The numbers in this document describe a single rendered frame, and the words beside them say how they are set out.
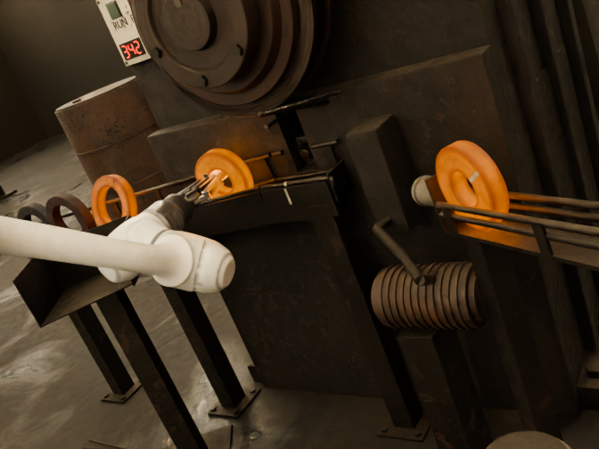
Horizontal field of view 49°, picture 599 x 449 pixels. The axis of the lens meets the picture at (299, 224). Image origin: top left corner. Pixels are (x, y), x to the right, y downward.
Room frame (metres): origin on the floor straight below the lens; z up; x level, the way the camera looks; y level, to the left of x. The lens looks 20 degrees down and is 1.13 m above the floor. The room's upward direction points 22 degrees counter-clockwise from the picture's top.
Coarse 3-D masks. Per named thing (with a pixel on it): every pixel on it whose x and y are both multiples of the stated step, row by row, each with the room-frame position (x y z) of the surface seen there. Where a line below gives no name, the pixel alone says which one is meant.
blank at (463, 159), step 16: (464, 144) 1.03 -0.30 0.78; (448, 160) 1.05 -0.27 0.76; (464, 160) 1.01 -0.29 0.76; (480, 160) 0.99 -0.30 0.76; (448, 176) 1.07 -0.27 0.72; (464, 176) 1.07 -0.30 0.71; (480, 176) 0.97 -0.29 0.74; (496, 176) 0.97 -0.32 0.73; (448, 192) 1.08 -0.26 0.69; (464, 192) 1.07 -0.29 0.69; (480, 192) 0.99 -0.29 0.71; (496, 192) 0.96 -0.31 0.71; (496, 208) 0.97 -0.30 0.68
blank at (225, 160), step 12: (204, 156) 1.60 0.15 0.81; (216, 156) 1.57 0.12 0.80; (228, 156) 1.56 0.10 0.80; (204, 168) 1.61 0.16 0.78; (216, 168) 1.59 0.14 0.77; (228, 168) 1.56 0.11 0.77; (240, 168) 1.55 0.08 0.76; (240, 180) 1.55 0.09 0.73; (252, 180) 1.57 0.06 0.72; (228, 192) 1.59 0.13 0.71
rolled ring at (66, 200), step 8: (64, 192) 2.05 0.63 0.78; (48, 200) 2.07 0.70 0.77; (56, 200) 2.04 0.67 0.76; (64, 200) 2.02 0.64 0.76; (72, 200) 2.01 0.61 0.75; (80, 200) 2.02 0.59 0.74; (48, 208) 2.08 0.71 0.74; (56, 208) 2.08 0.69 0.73; (72, 208) 2.01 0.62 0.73; (80, 208) 2.00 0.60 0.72; (48, 216) 2.10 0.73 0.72; (56, 216) 2.09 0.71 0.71; (80, 216) 2.00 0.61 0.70; (88, 216) 2.00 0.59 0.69; (56, 224) 2.09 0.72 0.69; (64, 224) 2.10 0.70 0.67; (88, 224) 1.99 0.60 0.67
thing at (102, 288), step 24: (48, 264) 1.73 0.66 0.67; (72, 264) 1.73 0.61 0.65; (24, 288) 1.56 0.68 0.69; (48, 288) 1.66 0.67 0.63; (72, 288) 1.71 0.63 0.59; (96, 288) 1.61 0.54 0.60; (120, 288) 1.51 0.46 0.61; (48, 312) 1.60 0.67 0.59; (72, 312) 1.52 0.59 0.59; (120, 312) 1.59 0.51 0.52; (120, 336) 1.59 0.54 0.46; (144, 336) 1.62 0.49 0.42; (144, 360) 1.59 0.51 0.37; (144, 384) 1.59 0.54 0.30; (168, 384) 1.61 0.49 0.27; (168, 408) 1.59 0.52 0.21; (168, 432) 1.59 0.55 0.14; (192, 432) 1.59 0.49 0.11; (216, 432) 1.70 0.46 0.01
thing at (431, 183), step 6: (426, 180) 1.11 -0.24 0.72; (432, 180) 1.11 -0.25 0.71; (432, 186) 1.11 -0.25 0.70; (438, 186) 1.11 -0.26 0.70; (432, 192) 1.11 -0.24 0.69; (438, 192) 1.11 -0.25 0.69; (432, 198) 1.10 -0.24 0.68; (438, 198) 1.11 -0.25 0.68; (444, 198) 1.11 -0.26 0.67; (438, 210) 1.10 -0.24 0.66; (444, 222) 1.10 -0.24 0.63; (456, 222) 1.11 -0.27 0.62; (444, 228) 1.10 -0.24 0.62
